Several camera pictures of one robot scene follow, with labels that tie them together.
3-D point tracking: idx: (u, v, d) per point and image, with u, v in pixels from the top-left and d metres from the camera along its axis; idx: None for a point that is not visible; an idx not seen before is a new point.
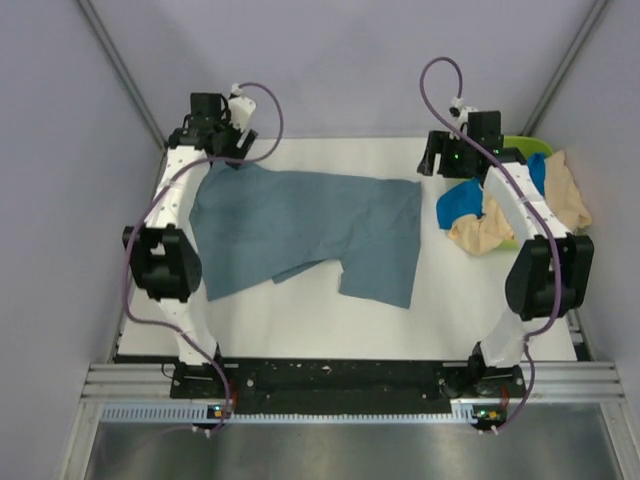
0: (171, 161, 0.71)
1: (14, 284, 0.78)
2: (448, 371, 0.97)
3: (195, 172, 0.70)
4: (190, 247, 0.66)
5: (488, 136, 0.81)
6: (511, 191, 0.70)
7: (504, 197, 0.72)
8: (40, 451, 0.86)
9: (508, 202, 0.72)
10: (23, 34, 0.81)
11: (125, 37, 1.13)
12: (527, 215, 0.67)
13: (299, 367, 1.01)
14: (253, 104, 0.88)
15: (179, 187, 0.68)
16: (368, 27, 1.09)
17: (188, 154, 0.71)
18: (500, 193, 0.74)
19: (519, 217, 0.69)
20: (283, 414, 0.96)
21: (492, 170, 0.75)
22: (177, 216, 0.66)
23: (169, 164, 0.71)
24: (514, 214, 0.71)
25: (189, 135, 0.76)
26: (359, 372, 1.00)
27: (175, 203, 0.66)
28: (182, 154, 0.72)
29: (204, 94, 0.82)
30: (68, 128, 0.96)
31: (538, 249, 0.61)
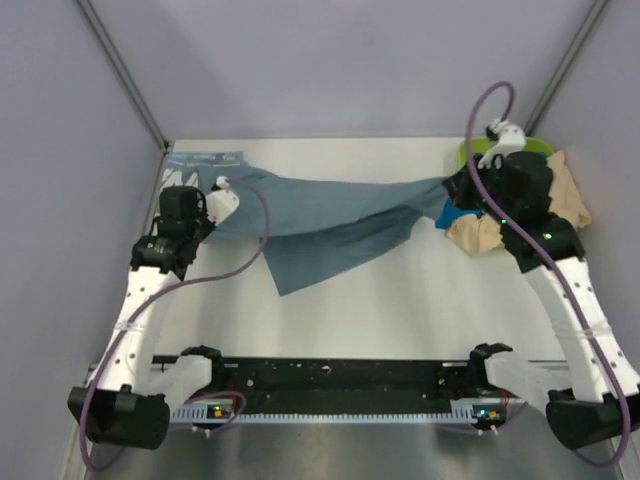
0: (132, 287, 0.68)
1: (14, 285, 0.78)
2: (448, 370, 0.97)
3: (159, 302, 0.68)
4: (149, 403, 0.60)
5: (534, 204, 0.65)
6: (572, 314, 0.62)
7: (551, 299, 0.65)
8: (40, 449, 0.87)
9: (565, 325, 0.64)
10: (23, 37, 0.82)
11: (124, 39, 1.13)
12: (592, 356, 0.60)
13: (299, 367, 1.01)
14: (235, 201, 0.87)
15: (138, 329, 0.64)
16: (367, 27, 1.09)
17: (152, 283, 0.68)
18: (547, 290, 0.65)
19: (579, 348, 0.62)
20: (282, 414, 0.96)
21: (540, 267, 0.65)
22: (132, 371, 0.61)
23: (130, 293, 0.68)
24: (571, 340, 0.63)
25: (155, 247, 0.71)
26: (359, 371, 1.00)
27: (132, 353, 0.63)
28: (141, 276, 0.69)
29: (176, 191, 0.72)
30: (67, 127, 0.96)
31: (607, 410, 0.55)
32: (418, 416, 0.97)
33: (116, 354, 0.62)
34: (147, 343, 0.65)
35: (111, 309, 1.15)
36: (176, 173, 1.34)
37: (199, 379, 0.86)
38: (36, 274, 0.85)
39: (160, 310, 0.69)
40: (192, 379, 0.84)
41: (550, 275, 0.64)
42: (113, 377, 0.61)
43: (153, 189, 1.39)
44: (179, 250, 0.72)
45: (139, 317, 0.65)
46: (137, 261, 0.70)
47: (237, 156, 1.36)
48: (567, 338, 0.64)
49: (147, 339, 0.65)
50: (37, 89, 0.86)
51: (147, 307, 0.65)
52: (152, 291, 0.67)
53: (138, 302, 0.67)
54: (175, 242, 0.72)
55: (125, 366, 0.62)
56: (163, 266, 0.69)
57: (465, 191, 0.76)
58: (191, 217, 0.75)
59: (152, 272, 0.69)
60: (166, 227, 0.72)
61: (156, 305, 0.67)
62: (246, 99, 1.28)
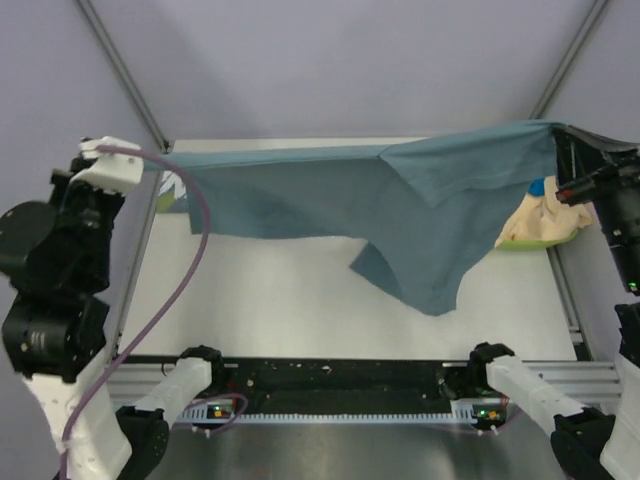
0: (41, 400, 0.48)
1: None
2: (448, 371, 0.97)
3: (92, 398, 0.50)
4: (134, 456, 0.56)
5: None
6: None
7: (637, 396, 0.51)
8: (37, 449, 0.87)
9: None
10: (21, 36, 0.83)
11: (122, 37, 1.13)
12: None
13: (298, 367, 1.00)
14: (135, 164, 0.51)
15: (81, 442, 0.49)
16: (366, 26, 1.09)
17: (64, 394, 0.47)
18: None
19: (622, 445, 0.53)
20: (282, 414, 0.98)
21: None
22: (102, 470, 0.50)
23: (42, 402, 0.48)
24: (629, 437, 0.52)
25: (35, 343, 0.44)
26: (359, 372, 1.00)
27: (90, 457, 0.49)
28: (47, 388, 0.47)
29: (14, 255, 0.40)
30: (66, 127, 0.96)
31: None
32: (421, 415, 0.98)
33: (74, 458, 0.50)
34: (104, 435, 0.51)
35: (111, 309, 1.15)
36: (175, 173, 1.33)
37: (200, 381, 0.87)
38: None
39: (96, 396, 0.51)
40: (192, 382, 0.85)
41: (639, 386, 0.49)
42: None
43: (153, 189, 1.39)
44: (74, 335, 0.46)
45: (75, 430, 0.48)
46: (26, 371, 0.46)
47: None
48: (629, 436, 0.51)
49: (101, 434, 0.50)
50: (34, 87, 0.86)
51: (80, 415, 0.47)
52: (72, 403, 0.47)
53: (62, 415, 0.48)
54: (62, 320, 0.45)
55: (89, 471, 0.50)
56: (65, 378, 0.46)
57: (596, 194, 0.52)
58: (65, 263, 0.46)
59: (53, 380, 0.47)
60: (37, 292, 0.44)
61: (90, 403, 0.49)
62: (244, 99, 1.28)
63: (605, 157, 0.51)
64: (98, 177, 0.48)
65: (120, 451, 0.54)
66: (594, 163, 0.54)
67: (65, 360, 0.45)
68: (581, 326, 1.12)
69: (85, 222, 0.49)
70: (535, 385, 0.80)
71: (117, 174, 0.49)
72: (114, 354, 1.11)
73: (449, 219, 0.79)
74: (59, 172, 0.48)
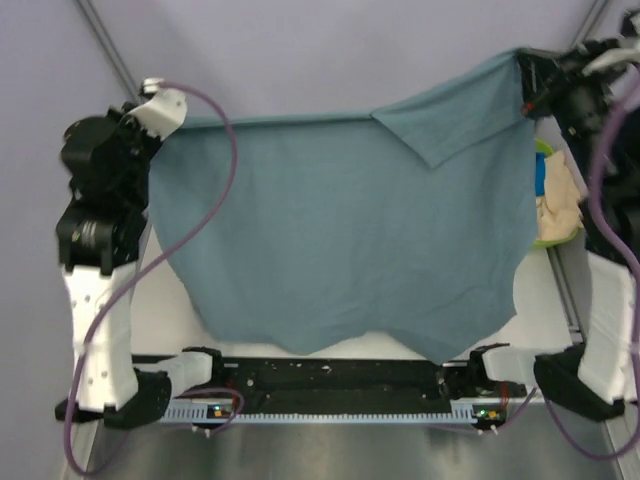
0: (74, 298, 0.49)
1: (13, 285, 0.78)
2: (448, 371, 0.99)
3: (117, 308, 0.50)
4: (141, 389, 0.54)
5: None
6: (627, 320, 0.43)
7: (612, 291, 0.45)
8: (37, 452, 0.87)
9: (615, 322, 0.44)
10: (23, 36, 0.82)
11: (123, 37, 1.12)
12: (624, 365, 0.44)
13: (299, 367, 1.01)
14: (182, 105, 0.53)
15: (100, 349, 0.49)
16: (369, 27, 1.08)
17: (98, 292, 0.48)
18: (614, 280, 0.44)
19: (605, 346, 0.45)
20: (282, 414, 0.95)
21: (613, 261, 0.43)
22: (114, 388, 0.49)
23: (74, 301, 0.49)
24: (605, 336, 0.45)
25: (82, 235, 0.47)
26: (359, 372, 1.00)
27: (104, 370, 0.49)
28: (81, 282, 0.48)
29: (71, 145, 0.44)
30: (67, 127, 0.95)
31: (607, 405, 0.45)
32: (421, 416, 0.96)
33: (87, 373, 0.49)
34: (119, 360, 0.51)
35: None
36: None
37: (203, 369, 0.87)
38: (35, 275, 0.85)
39: (125, 302, 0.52)
40: (193, 375, 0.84)
41: (629, 280, 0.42)
42: (96, 396, 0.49)
43: None
44: (117, 235, 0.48)
45: (99, 334, 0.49)
46: (69, 261, 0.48)
47: None
48: (602, 330, 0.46)
49: (117, 353, 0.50)
50: (35, 86, 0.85)
51: (106, 315, 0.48)
52: (103, 301, 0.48)
53: (89, 315, 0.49)
54: (107, 223, 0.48)
55: (101, 387, 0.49)
56: (104, 269, 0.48)
57: (552, 99, 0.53)
58: (119, 165, 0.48)
59: (91, 275, 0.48)
60: (86, 189, 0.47)
61: (116, 312, 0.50)
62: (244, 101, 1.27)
63: (555, 64, 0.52)
64: (152, 111, 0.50)
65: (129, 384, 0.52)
66: (548, 71, 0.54)
67: (109, 255, 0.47)
68: (581, 326, 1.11)
69: (144, 136, 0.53)
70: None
71: (166, 112, 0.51)
72: None
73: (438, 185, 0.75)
74: (115, 107, 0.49)
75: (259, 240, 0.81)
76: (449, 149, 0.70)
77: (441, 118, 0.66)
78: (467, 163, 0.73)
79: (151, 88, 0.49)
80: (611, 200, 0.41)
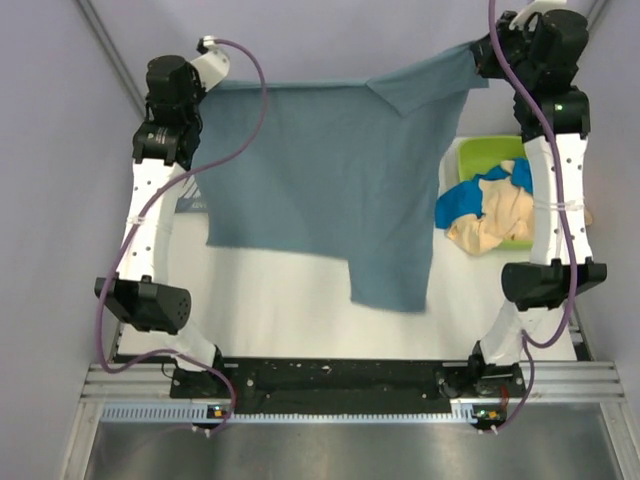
0: (138, 182, 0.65)
1: (15, 284, 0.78)
2: (448, 371, 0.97)
3: (169, 194, 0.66)
4: (169, 287, 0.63)
5: (556, 68, 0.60)
6: (552, 185, 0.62)
7: (540, 178, 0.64)
8: (39, 451, 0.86)
9: (544, 194, 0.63)
10: (27, 37, 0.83)
11: (125, 38, 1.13)
12: (556, 225, 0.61)
13: (298, 367, 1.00)
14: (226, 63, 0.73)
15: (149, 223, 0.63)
16: (368, 29, 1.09)
17: (157, 176, 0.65)
18: (537, 156, 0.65)
19: (544, 222, 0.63)
20: (283, 414, 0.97)
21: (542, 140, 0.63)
22: (152, 261, 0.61)
23: (136, 187, 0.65)
24: (540, 215, 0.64)
25: (155, 136, 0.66)
26: (358, 372, 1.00)
27: (149, 245, 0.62)
28: (145, 172, 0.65)
29: (160, 69, 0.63)
30: (69, 127, 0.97)
31: (550, 271, 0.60)
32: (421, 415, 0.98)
33: (132, 247, 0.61)
34: (159, 240, 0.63)
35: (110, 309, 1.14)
36: None
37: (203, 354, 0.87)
38: (37, 272, 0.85)
39: (172, 198, 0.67)
40: (197, 352, 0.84)
41: (546, 147, 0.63)
42: (135, 267, 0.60)
43: None
44: (181, 140, 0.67)
45: (153, 208, 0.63)
46: (140, 153, 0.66)
47: None
48: (540, 205, 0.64)
49: (160, 234, 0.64)
50: (38, 86, 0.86)
51: (162, 196, 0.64)
52: (161, 185, 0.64)
53: (146, 197, 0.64)
54: (175, 131, 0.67)
55: (143, 258, 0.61)
56: (168, 159, 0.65)
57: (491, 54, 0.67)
58: (185, 96, 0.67)
59: (155, 164, 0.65)
60: (160, 105, 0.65)
61: (168, 197, 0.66)
62: None
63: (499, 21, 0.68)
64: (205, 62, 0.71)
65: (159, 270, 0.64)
66: None
67: (174, 147, 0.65)
68: (581, 326, 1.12)
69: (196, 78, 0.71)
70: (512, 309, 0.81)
71: (211, 68, 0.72)
72: (114, 354, 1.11)
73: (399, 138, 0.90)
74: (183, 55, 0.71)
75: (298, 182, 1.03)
76: (418, 101, 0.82)
77: (419, 82, 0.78)
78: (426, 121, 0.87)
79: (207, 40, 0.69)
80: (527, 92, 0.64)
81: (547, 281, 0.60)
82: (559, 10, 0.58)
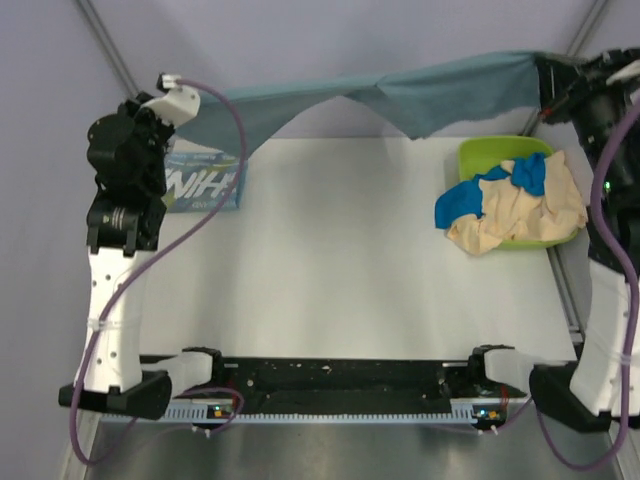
0: (96, 276, 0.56)
1: (15, 284, 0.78)
2: (448, 371, 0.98)
3: (134, 288, 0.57)
4: (147, 390, 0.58)
5: None
6: (620, 332, 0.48)
7: (606, 307, 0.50)
8: (40, 452, 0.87)
9: (606, 330, 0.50)
10: (25, 37, 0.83)
11: (123, 38, 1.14)
12: (614, 375, 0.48)
13: (298, 367, 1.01)
14: (194, 100, 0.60)
15: (115, 327, 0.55)
16: None
17: (119, 274, 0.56)
18: (607, 289, 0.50)
19: (600, 360, 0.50)
20: (283, 414, 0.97)
21: (618, 277, 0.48)
22: (118, 370, 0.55)
23: (95, 281, 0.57)
24: (595, 347, 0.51)
25: (111, 222, 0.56)
26: (359, 371, 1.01)
27: (113, 352, 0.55)
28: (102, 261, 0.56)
29: (104, 150, 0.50)
30: (67, 126, 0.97)
31: (597, 419, 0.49)
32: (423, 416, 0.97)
33: (96, 354, 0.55)
34: (126, 341, 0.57)
35: None
36: (176, 173, 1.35)
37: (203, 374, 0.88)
38: (37, 272, 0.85)
39: (139, 287, 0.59)
40: (194, 377, 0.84)
41: (624, 287, 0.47)
42: (100, 378, 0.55)
43: None
44: (142, 220, 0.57)
45: (113, 313, 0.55)
46: (96, 242, 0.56)
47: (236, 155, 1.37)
48: (597, 338, 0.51)
49: (127, 334, 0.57)
50: (36, 86, 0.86)
51: (123, 295, 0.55)
52: (121, 280, 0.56)
53: (107, 292, 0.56)
54: (134, 211, 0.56)
55: (109, 367, 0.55)
56: (127, 250, 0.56)
57: (574, 105, 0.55)
58: (142, 165, 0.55)
59: (113, 256, 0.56)
60: (111, 183, 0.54)
61: (131, 294, 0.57)
62: None
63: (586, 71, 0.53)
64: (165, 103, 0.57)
65: (131, 370, 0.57)
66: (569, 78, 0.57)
67: (134, 237, 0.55)
68: (581, 326, 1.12)
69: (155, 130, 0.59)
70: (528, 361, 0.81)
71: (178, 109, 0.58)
72: None
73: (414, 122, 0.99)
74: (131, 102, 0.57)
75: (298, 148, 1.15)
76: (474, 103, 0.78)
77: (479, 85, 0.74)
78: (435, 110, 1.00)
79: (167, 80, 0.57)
80: (618, 206, 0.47)
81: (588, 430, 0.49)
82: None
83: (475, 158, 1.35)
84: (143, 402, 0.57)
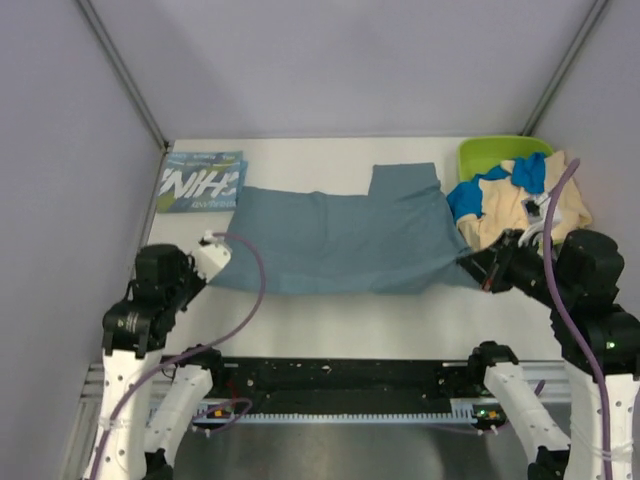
0: (109, 377, 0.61)
1: (15, 282, 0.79)
2: (448, 370, 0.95)
3: (142, 390, 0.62)
4: None
5: (595, 291, 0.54)
6: (598, 429, 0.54)
7: (583, 408, 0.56)
8: (40, 451, 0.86)
9: (583, 429, 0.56)
10: (25, 35, 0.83)
11: (123, 36, 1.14)
12: (599, 474, 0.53)
13: (299, 367, 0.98)
14: (225, 257, 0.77)
15: (123, 425, 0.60)
16: (369, 27, 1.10)
17: (129, 370, 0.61)
18: (580, 388, 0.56)
19: (584, 458, 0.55)
20: (283, 414, 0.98)
21: (587, 380, 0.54)
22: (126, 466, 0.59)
23: (108, 381, 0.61)
24: (580, 445, 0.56)
25: (126, 322, 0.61)
26: (359, 371, 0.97)
27: (121, 449, 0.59)
28: (117, 363, 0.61)
29: (151, 254, 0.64)
30: (69, 125, 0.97)
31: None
32: (420, 415, 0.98)
33: (105, 452, 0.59)
34: (135, 436, 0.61)
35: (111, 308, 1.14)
36: (175, 173, 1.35)
37: (195, 397, 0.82)
38: (37, 269, 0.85)
39: (146, 389, 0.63)
40: (191, 396, 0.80)
41: (594, 389, 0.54)
42: (107, 474, 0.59)
43: (152, 188, 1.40)
44: (153, 324, 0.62)
45: (123, 411, 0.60)
46: (110, 343, 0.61)
47: (236, 156, 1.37)
48: (578, 435, 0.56)
49: (135, 431, 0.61)
50: (36, 84, 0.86)
51: (131, 397, 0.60)
52: (132, 381, 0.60)
53: (118, 393, 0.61)
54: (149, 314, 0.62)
55: (117, 464, 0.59)
56: (139, 352, 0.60)
57: (505, 272, 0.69)
58: (170, 281, 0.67)
59: (126, 357, 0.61)
60: (142, 288, 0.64)
61: (139, 395, 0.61)
62: (247, 103, 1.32)
63: (502, 242, 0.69)
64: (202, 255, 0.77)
65: (137, 464, 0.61)
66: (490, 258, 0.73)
67: (146, 333, 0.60)
68: None
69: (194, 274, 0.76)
70: (531, 406, 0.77)
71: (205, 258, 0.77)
72: None
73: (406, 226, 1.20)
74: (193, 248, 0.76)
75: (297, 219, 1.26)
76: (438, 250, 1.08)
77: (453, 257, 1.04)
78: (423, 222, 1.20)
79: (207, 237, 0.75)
80: (573, 300, 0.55)
81: None
82: (585, 233, 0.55)
83: (475, 158, 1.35)
84: None
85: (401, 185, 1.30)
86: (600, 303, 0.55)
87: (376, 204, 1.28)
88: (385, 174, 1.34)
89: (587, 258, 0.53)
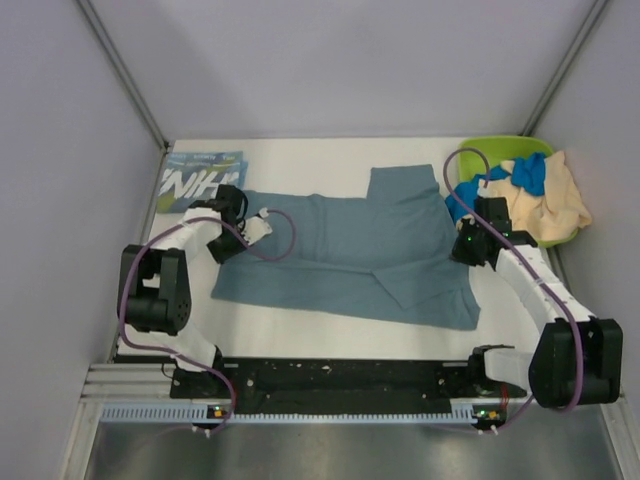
0: (189, 214, 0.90)
1: (14, 283, 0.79)
2: (448, 371, 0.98)
3: (208, 225, 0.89)
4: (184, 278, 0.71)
5: (495, 220, 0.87)
6: (525, 273, 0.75)
7: (520, 279, 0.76)
8: (40, 450, 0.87)
9: (524, 284, 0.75)
10: (25, 36, 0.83)
11: (123, 37, 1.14)
12: (545, 296, 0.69)
13: (299, 367, 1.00)
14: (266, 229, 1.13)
15: (190, 228, 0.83)
16: (368, 27, 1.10)
17: (205, 212, 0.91)
18: (513, 272, 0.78)
19: (536, 298, 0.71)
20: (283, 413, 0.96)
21: (504, 253, 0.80)
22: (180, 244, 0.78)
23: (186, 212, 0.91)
24: (531, 297, 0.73)
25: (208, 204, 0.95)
26: (358, 371, 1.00)
27: (182, 237, 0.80)
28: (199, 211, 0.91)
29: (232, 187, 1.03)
30: (69, 127, 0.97)
31: (561, 331, 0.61)
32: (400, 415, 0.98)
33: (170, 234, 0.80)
34: (191, 243, 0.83)
35: (111, 308, 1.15)
36: (176, 173, 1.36)
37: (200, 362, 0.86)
38: (36, 270, 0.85)
39: (207, 229, 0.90)
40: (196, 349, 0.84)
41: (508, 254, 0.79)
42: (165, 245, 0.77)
43: (152, 188, 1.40)
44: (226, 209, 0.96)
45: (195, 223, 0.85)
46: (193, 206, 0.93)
47: (237, 156, 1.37)
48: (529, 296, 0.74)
49: (193, 241, 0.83)
50: (35, 86, 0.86)
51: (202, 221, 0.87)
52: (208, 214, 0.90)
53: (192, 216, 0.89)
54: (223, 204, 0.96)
55: (176, 242, 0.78)
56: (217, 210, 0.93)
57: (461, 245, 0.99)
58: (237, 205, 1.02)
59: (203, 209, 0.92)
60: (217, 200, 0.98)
61: (204, 226, 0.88)
62: (248, 103, 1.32)
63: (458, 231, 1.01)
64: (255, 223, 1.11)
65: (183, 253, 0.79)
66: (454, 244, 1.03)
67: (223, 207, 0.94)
68: None
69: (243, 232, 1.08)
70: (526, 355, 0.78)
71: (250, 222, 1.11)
72: (114, 354, 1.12)
73: (407, 230, 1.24)
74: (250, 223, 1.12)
75: (300, 220, 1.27)
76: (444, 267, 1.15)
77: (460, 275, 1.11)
78: (425, 228, 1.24)
79: (262, 213, 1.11)
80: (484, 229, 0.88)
81: (558, 347, 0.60)
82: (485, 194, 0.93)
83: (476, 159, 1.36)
84: (181, 281, 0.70)
85: (399, 187, 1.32)
86: (500, 230, 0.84)
87: (374, 203, 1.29)
88: (382, 177, 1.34)
89: (483, 203, 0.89)
